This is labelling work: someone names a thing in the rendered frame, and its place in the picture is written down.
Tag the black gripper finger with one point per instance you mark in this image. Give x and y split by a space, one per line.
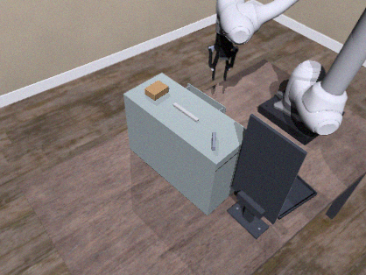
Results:
228 66
211 49

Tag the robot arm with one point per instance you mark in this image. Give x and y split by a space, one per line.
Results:
322 105

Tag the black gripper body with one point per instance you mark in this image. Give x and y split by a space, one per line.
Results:
222 41

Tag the small brown cardboard box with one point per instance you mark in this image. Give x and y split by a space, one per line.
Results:
156 90

